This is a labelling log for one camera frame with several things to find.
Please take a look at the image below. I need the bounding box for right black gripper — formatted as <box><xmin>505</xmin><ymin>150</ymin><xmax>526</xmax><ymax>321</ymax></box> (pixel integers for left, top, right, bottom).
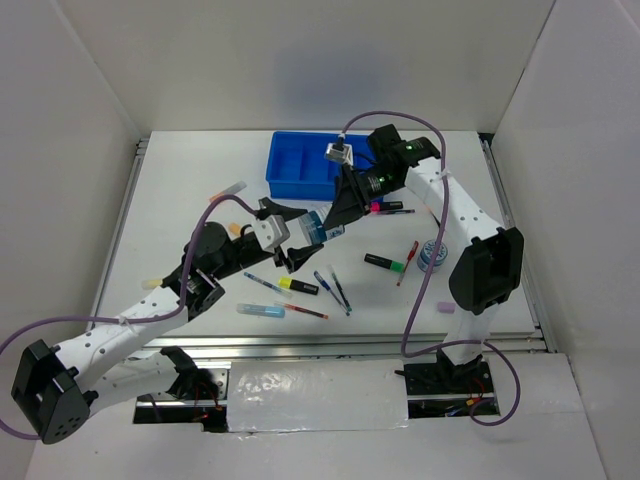
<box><xmin>321</xmin><ymin>162</ymin><xmax>401</xmax><ymax>234</ymax></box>

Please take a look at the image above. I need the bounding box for clear orange highlighter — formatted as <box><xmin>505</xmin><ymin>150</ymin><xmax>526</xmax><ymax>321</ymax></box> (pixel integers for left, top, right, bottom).
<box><xmin>209</xmin><ymin>181</ymin><xmax>247</xmax><ymax>202</ymax></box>

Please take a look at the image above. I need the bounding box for lilac highlighter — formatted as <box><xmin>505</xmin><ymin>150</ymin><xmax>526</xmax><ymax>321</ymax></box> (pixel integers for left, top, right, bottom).
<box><xmin>437</xmin><ymin>302</ymin><xmax>456</xmax><ymax>314</ymax></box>

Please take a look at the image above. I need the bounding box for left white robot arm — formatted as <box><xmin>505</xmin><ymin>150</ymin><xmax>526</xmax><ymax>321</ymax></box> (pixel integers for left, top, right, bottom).
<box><xmin>1</xmin><ymin>195</ymin><xmax>317</xmax><ymax>445</ymax></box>

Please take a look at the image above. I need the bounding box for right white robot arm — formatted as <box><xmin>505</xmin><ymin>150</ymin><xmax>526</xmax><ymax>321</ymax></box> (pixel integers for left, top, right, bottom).
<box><xmin>299</xmin><ymin>124</ymin><xmax>524</xmax><ymax>392</ymax></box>

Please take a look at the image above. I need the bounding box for black pink highlighter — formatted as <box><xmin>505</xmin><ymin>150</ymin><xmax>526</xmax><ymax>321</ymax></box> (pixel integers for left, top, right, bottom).
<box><xmin>370</xmin><ymin>201</ymin><xmax>404</xmax><ymax>212</ymax></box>

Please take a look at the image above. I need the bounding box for black yellow highlighter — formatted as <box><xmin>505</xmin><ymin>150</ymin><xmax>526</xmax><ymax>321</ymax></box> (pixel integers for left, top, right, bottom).
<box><xmin>278</xmin><ymin>277</ymin><xmax>319</xmax><ymax>296</ymax></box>

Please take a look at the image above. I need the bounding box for blue gel pen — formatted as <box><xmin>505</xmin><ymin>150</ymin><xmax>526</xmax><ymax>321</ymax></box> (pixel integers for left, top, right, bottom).
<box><xmin>243</xmin><ymin>271</ymin><xmax>282</xmax><ymax>292</ymax></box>

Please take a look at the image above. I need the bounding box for blue plastic sorting tray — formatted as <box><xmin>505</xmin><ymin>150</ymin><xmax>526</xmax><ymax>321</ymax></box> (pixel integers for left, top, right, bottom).
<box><xmin>264</xmin><ymin>130</ymin><xmax>374</xmax><ymax>200</ymax></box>

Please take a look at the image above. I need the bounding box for teal gel pen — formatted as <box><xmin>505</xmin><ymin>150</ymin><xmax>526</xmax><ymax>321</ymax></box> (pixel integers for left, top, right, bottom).
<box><xmin>327</xmin><ymin>265</ymin><xmax>352</xmax><ymax>315</ymax></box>

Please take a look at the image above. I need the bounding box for purple gel pen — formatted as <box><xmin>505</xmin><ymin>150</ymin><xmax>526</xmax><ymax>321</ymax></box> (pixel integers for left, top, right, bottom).
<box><xmin>375</xmin><ymin>209</ymin><xmax>416</xmax><ymax>216</ymax></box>

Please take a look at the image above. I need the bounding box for dark blue pen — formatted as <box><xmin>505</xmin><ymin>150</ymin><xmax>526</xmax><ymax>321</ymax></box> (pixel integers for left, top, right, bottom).
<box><xmin>313</xmin><ymin>270</ymin><xmax>350</xmax><ymax>316</ymax></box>

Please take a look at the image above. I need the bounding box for light blue highlighter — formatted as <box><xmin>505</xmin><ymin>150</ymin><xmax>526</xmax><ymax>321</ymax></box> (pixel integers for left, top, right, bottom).
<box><xmin>236</xmin><ymin>303</ymin><xmax>285</xmax><ymax>318</ymax></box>

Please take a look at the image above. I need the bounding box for red gel pen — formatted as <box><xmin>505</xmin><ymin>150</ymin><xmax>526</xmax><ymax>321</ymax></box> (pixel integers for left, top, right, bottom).
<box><xmin>274</xmin><ymin>301</ymin><xmax>329</xmax><ymax>320</ymax></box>

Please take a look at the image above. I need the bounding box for black green highlighter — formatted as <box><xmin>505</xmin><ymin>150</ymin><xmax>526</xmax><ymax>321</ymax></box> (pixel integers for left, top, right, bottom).
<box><xmin>364</xmin><ymin>253</ymin><xmax>404</xmax><ymax>273</ymax></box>

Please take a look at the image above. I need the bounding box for red ballpoint pen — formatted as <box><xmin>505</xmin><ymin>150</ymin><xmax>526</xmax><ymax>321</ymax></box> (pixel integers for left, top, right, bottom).
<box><xmin>396</xmin><ymin>241</ymin><xmax>419</xmax><ymax>287</ymax></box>

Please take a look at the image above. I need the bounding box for pale yellow highlighter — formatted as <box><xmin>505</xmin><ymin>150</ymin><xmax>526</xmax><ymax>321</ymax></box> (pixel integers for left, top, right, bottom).
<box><xmin>141</xmin><ymin>279</ymin><xmax>163</xmax><ymax>290</ymax></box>

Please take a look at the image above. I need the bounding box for white foil panel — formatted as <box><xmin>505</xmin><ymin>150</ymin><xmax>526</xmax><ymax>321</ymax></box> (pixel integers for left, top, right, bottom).
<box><xmin>227</xmin><ymin>360</ymin><xmax>408</xmax><ymax>433</ymax></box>

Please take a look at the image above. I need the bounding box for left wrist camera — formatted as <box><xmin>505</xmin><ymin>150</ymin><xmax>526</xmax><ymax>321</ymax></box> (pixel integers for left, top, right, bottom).
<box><xmin>251</xmin><ymin>215</ymin><xmax>290</xmax><ymax>254</ymax></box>

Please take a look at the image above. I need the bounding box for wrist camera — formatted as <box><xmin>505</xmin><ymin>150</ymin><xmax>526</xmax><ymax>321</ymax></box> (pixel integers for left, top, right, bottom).
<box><xmin>251</xmin><ymin>215</ymin><xmax>290</xmax><ymax>254</ymax></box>
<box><xmin>324</xmin><ymin>142</ymin><xmax>354</xmax><ymax>165</ymax></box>

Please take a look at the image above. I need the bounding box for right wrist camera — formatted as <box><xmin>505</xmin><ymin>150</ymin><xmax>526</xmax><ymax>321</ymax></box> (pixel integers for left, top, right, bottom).
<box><xmin>324</xmin><ymin>142</ymin><xmax>354</xmax><ymax>165</ymax></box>

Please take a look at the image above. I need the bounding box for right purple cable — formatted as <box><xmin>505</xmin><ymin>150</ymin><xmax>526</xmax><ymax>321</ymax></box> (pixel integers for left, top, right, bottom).
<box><xmin>342</xmin><ymin>110</ymin><xmax>522</xmax><ymax>426</ymax></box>

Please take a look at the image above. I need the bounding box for aluminium front rail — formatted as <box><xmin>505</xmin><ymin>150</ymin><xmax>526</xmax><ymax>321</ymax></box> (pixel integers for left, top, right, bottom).
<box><xmin>139</xmin><ymin>330</ymin><xmax>547</xmax><ymax>359</ymax></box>

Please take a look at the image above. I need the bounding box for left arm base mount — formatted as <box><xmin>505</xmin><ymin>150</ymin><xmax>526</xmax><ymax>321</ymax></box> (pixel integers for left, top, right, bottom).
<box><xmin>133</xmin><ymin>346</ymin><xmax>230</xmax><ymax>433</ymax></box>

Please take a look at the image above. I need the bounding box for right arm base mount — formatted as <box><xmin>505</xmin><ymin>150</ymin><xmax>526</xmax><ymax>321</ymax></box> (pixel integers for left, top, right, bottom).
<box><xmin>394</xmin><ymin>360</ymin><xmax>500</xmax><ymax>419</ymax></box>

